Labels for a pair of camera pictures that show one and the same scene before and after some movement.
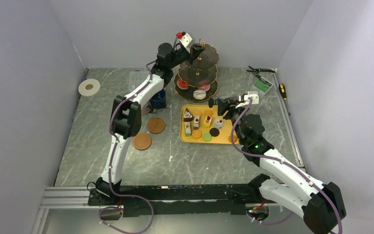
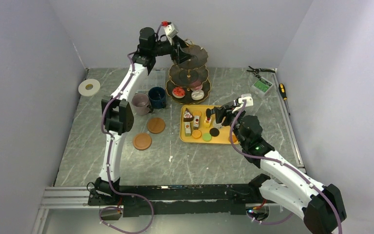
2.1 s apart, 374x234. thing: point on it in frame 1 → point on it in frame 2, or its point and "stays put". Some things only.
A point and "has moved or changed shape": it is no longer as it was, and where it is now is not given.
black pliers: x=256 y=71 stays put
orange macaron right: x=235 y=138 stays put
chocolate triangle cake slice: x=188 y=117 stays put
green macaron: x=207 y=136 stays put
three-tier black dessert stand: x=196 y=82 has moved or changed shape
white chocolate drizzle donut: x=199 y=94 stays put
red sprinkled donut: x=182 y=84 → x=178 y=92
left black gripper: x=195 y=51 → x=178 y=45
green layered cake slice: x=188 y=132 stays put
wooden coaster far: x=156 y=125 stays put
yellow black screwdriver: x=282 y=90 stays put
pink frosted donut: x=205 y=87 → x=196 y=85
